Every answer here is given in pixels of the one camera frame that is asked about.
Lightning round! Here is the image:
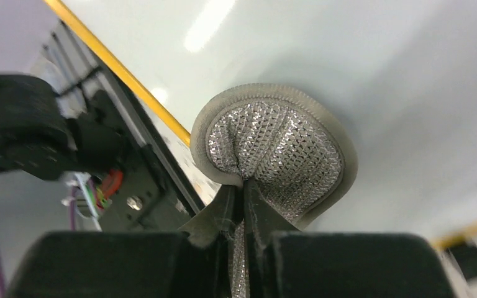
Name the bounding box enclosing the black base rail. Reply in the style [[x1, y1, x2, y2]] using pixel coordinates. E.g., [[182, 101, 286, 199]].
[[43, 21, 205, 232]]

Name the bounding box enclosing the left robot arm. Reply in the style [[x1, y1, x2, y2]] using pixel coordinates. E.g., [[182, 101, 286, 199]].
[[0, 74, 129, 181]]

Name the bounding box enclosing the yellow framed whiteboard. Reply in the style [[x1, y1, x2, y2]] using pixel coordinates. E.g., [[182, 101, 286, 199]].
[[48, 1, 477, 246]]

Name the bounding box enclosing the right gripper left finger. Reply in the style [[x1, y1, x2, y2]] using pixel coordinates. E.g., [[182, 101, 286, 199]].
[[7, 186, 235, 297]]

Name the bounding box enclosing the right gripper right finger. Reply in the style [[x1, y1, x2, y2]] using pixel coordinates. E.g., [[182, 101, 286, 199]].
[[243, 180, 455, 297]]

